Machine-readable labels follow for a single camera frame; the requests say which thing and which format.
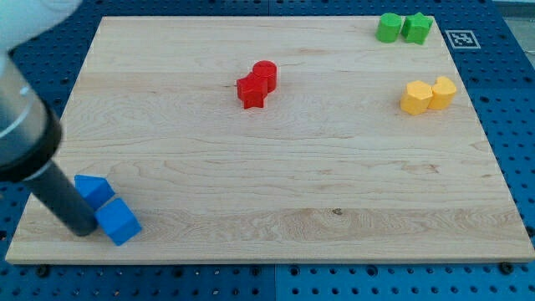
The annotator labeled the red cylinder block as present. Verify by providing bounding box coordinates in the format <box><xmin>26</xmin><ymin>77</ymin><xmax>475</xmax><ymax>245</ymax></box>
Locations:
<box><xmin>252</xmin><ymin>60</ymin><xmax>278</xmax><ymax>93</ymax></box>

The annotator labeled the green star block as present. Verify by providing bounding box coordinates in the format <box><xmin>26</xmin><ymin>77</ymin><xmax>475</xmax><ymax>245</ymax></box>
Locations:
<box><xmin>400</xmin><ymin>13</ymin><xmax>433</xmax><ymax>44</ymax></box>

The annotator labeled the wooden board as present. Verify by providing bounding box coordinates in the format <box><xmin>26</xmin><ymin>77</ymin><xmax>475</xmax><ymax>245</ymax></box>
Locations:
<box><xmin>6</xmin><ymin>17</ymin><xmax>534</xmax><ymax>265</ymax></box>

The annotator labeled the red star block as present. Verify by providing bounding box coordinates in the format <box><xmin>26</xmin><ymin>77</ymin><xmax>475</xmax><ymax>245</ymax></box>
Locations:
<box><xmin>237</xmin><ymin>72</ymin><xmax>268</xmax><ymax>110</ymax></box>

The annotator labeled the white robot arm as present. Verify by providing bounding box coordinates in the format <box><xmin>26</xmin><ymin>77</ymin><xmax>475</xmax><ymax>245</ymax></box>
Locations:
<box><xmin>1</xmin><ymin>0</ymin><xmax>97</xmax><ymax>237</ymax></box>

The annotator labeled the blue cube block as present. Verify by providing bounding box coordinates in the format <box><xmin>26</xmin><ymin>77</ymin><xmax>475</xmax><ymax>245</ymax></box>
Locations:
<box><xmin>95</xmin><ymin>198</ymin><xmax>142</xmax><ymax>246</ymax></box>

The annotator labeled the yellow heart block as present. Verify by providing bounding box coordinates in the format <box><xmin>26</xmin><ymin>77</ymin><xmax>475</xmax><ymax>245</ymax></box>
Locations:
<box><xmin>428</xmin><ymin>76</ymin><xmax>457</xmax><ymax>110</ymax></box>

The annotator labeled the yellow hexagon block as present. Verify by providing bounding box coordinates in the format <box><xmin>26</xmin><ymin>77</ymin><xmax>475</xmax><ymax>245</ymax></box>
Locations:
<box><xmin>400</xmin><ymin>80</ymin><xmax>433</xmax><ymax>115</ymax></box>

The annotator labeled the blue triangle block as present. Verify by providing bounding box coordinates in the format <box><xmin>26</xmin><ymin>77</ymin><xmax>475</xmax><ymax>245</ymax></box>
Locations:
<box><xmin>74</xmin><ymin>175</ymin><xmax>115</xmax><ymax>211</ymax></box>

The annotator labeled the white fiducial marker tag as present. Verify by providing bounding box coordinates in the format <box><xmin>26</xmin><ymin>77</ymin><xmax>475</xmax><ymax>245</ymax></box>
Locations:
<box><xmin>445</xmin><ymin>29</ymin><xmax>481</xmax><ymax>49</ymax></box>

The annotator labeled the green cylinder block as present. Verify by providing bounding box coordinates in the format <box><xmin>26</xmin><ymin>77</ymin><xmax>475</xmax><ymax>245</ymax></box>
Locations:
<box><xmin>375</xmin><ymin>13</ymin><xmax>403</xmax><ymax>43</ymax></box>

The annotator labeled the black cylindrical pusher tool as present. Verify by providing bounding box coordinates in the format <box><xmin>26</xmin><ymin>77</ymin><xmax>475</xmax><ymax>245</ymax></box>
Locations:
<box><xmin>23</xmin><ymin>160</ymin><xmax>98</xmax><ymax>237</ymax></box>

